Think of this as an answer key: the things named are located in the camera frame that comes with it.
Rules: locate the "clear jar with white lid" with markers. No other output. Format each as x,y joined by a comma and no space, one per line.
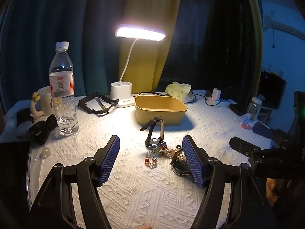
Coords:
253,108

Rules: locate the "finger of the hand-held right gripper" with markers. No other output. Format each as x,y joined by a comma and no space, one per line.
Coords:
243,145

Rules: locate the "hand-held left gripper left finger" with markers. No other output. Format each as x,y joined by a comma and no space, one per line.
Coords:
109,160

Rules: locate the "dark monitor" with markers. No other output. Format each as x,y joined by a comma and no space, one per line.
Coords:
271,90

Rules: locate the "dark face wristwatch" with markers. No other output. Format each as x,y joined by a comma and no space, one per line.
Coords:
180,167

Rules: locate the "dark blue object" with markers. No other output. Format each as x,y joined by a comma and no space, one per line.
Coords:
262,130

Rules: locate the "person's right hand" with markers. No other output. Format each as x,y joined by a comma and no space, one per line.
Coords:
271,192

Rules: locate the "dark curtain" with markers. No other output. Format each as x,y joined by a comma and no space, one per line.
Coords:
209,40

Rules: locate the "dark pen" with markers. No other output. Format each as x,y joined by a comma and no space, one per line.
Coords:
101,104

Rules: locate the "white tube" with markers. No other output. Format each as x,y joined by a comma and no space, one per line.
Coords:
244,117

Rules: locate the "white desk lamp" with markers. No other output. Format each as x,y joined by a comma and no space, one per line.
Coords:
120,91

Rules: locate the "small red object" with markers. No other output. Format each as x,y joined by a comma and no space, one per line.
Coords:
245,126

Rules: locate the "black power adapter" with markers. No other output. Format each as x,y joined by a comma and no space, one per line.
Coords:
227,93

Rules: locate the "white charger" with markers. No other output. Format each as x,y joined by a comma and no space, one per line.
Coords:
216,94

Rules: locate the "white mug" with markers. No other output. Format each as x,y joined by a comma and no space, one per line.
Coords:
45,100

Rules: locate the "white textured tablecloth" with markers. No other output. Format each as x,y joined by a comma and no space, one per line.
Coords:
147,190

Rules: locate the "black plastic frame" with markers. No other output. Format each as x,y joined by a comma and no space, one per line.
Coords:
80,102

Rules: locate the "yellow curtain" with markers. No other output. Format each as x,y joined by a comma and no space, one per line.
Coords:
145,7

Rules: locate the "blue curtain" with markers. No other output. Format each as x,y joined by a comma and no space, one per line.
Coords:
71,28

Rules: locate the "cream curved figurine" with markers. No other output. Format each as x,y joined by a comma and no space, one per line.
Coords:
35,111

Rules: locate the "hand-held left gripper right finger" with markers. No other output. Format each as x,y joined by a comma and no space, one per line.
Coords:
193,162

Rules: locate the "yellow tissue pack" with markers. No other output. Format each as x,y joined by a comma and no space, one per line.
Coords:
177,90

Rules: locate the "yellow storage box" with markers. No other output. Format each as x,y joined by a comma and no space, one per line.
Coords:
159,111

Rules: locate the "clear plastic water bottle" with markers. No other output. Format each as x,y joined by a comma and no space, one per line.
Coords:
63,95

